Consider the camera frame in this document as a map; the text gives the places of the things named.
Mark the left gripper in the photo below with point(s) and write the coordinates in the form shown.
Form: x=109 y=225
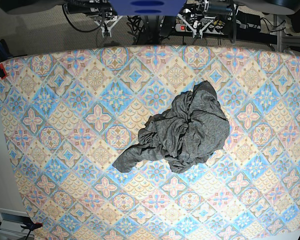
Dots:
x=193 y=26

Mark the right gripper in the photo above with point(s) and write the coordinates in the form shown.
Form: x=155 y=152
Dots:
x=108 y=25

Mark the grey t-shirt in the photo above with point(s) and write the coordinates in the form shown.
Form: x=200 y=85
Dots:
x=185 y=135

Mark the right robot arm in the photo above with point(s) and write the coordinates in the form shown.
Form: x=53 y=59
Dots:
x=100 y=11

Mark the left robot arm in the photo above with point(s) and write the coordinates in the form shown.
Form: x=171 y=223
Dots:
x=200 y=17

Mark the patterned tablecloth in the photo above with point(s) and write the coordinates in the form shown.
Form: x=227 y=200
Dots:
x=67 y=116

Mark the black clamp lower left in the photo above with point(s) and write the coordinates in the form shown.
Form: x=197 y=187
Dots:
x=27 y=226

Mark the power strip with red switch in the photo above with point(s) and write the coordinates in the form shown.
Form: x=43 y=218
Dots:
x=207 y=28

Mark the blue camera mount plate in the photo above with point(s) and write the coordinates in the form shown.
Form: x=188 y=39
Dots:
x=147 y=7

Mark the aluminium frame post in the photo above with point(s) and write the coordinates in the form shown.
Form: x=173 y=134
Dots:
x=280 y=22

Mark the blue handled clamp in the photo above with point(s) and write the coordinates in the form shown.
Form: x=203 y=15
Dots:
x=4 y=51

